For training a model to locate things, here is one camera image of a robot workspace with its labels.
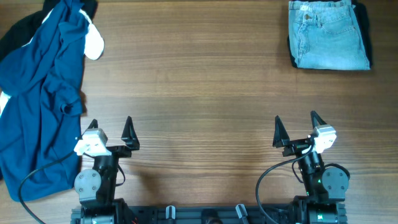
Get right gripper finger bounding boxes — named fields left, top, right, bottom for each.
left=310, top=111, right=327, bottom=128
left=272, top=116, right=290, bottom=147

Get blue polo shirt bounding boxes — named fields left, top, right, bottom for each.
left=0, top=0, right=91, bottom=202

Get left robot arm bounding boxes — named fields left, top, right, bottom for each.
left=70, top=116, right=140, bottom=224

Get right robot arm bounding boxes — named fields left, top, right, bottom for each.
left=273, top=111, right=350, bottom=224

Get white printed t-shirt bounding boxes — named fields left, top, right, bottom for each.
left=1, top=9, right=105, bottom=114

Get folded light blue jeans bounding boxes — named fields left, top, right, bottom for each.
left=287, top=0, right=371, bottom=71

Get black folded garment under jeans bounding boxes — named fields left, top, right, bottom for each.
left=286, top=0, right=374, bottom=70

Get black garment at left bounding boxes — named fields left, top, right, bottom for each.
left=1, top=1, right=89, bottom=73

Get right black camera cable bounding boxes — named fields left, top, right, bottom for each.
left=255, top=143, right=315, bottom=224

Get black camera cable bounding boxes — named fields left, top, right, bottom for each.
left=17, top=149, right=126, bottom=224
left=255, top=143, right=315, bottom=224

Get left black camera cable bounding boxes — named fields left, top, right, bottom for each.
left=17, top=149, right=126, bottom=224

